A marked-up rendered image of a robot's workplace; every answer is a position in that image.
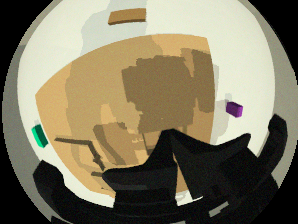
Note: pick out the small orange flat block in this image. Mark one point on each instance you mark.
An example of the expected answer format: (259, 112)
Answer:
(127, 16)

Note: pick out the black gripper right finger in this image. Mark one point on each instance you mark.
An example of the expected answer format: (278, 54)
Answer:
(198, 161)

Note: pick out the small purple block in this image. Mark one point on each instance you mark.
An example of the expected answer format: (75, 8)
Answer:
(234, 109)

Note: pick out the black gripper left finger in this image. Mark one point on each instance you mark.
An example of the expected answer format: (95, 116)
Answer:
(159, 171)

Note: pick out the green rectangular block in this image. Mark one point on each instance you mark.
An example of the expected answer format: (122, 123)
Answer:
(38, 132)

